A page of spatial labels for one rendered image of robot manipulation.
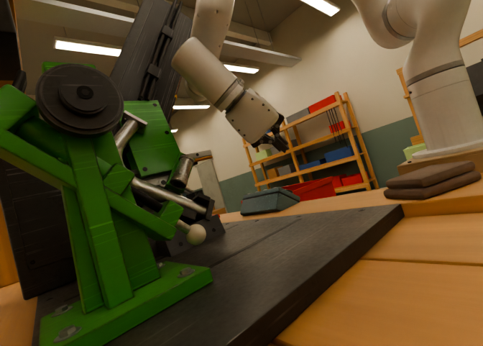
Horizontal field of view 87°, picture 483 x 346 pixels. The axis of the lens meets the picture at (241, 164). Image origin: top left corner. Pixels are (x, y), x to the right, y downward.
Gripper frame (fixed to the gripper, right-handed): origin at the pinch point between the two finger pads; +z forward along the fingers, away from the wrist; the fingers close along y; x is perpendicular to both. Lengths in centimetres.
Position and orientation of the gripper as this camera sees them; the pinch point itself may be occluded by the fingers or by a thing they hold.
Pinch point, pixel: (280, 144)
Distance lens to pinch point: 64.3
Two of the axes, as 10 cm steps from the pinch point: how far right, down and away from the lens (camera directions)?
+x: -0.5, 3.9, -9.2
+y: -6.8, 6.6, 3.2
